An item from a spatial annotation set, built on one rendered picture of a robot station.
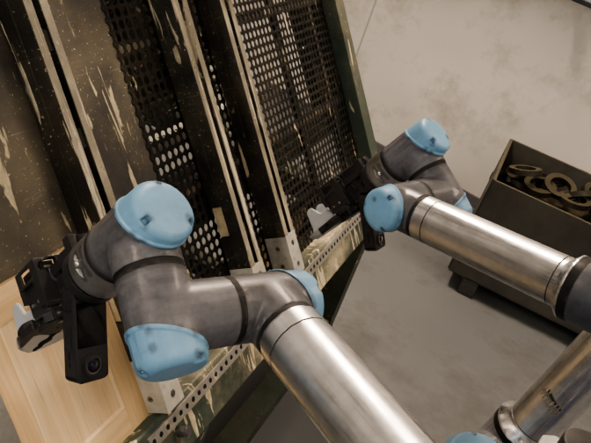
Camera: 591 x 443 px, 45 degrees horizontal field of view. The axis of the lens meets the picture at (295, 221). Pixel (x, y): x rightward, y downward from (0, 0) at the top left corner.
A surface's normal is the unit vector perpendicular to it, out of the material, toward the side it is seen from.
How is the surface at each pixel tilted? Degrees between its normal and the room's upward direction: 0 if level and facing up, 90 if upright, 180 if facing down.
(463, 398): 0
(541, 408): 89
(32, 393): 56
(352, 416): 51
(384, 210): 90
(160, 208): 29
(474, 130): 90
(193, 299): 23
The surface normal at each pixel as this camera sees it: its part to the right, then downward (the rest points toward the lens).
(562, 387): -0.73, 0.14
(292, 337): -0.41, -0.58
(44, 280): 0.64, -0.47
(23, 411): 0.88, -0.10
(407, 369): 0.29, -0.82
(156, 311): 0.00, -0.39
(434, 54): -0.55, 0.28
